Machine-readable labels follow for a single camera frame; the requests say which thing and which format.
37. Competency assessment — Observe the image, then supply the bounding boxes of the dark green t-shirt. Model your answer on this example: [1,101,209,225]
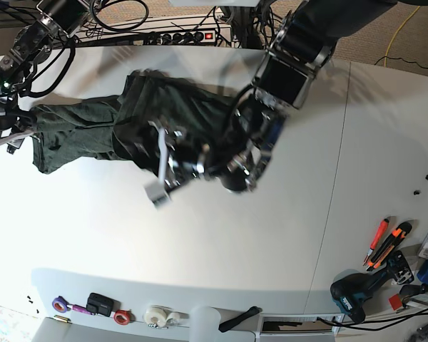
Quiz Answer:
[31,71,233,175]

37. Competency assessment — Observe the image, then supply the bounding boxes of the yellow cable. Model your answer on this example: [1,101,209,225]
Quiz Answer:
[383,5,422,67]

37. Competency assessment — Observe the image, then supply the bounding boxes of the purple tape roll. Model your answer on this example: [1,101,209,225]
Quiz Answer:
[52,296,69,313]

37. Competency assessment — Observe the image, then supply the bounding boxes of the red square tag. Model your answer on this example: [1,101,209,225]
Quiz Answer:
[388,294,404,311]

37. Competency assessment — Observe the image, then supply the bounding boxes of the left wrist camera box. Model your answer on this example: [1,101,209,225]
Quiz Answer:
[144,181,170,208]

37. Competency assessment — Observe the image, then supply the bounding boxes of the white tape roll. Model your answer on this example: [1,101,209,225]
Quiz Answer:
[143,306,168,328]

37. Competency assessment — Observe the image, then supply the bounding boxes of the clear tape roll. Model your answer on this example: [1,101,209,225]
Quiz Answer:
[166,311,190,328]

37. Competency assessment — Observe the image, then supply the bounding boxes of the black power strip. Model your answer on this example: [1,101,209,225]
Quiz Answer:
[143,31,216,46]

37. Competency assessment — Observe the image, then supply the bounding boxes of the red tape roll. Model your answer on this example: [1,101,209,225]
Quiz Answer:
[113,310,131,326]

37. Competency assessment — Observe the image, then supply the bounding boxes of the orange black utility knife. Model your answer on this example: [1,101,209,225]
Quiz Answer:
[366,222,413,272]

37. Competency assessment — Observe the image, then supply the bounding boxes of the black action camera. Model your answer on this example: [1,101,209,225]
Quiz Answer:
[86,293,114,317]

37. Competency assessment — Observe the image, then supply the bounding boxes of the teal black power drill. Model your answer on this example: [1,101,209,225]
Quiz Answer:
[330,251,414,324]

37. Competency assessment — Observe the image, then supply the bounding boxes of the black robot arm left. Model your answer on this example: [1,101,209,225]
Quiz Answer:
[146,1,396,201]

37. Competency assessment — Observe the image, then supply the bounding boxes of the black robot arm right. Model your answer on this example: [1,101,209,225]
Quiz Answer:
[0,1,89,153]

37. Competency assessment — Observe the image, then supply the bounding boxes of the white tray with black items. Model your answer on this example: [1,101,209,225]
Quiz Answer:
[258,315,340,336]

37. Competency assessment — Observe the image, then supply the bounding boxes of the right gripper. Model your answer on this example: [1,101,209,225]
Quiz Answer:
[0,103,36,153]

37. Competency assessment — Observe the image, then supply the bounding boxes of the black strap handle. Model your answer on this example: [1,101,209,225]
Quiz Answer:
[218,306,262,333]

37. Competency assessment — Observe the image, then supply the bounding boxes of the brass cartridge piece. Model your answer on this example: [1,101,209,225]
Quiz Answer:
[53,315,71,323]

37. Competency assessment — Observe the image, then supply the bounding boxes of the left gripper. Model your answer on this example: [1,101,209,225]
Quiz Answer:
[148,119,210,191]

